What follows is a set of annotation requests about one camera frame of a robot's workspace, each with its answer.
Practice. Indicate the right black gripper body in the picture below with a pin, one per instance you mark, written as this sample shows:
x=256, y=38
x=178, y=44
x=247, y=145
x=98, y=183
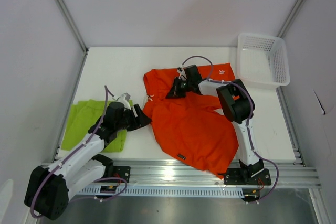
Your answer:
x=188, y=87

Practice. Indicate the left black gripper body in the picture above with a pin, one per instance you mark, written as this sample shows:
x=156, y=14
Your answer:
x=127, y=121

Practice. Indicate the lime green shorts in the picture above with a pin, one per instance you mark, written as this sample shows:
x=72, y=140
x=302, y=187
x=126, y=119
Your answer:
x=82, y=117

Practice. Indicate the orange shorts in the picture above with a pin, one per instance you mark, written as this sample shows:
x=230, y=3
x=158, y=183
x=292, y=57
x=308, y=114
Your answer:
x=189, y=129

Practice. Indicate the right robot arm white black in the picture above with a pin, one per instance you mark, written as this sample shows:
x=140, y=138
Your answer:
x=237, y=106

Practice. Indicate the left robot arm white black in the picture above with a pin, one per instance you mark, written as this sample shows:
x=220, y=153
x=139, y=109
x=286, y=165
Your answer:
x=51, y=188

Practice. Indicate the white plastic basket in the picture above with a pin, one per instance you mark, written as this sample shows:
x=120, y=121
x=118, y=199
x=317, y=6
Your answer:
x=262, y=61

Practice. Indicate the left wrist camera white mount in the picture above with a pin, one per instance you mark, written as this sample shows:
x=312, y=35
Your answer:
x=124, y=99

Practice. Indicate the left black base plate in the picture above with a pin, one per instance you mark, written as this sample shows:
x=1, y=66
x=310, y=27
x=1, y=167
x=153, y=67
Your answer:
x=122, y=172

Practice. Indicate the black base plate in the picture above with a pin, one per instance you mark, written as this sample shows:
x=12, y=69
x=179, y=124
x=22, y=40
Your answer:
x=239, y=176
x=122, y=172

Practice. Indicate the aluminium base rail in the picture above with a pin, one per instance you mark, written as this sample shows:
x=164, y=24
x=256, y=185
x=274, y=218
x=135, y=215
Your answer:
x=168, y=172

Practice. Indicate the white slotted cable duct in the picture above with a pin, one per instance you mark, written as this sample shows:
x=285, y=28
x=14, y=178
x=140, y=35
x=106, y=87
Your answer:
x=164, y=191

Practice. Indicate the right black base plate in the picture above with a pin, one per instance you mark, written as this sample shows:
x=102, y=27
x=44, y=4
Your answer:
x=239, y=176

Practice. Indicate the right aluminium corner post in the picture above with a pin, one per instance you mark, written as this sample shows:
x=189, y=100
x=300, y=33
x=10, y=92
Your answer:
x=291, y=18

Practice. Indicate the aluminium corner post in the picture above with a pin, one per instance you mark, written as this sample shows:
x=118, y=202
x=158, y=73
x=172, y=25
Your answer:
x=291, y=18
x=71, y=24

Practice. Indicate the left aluminium corner post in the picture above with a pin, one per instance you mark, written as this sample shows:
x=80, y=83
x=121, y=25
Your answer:
x=71, y=24

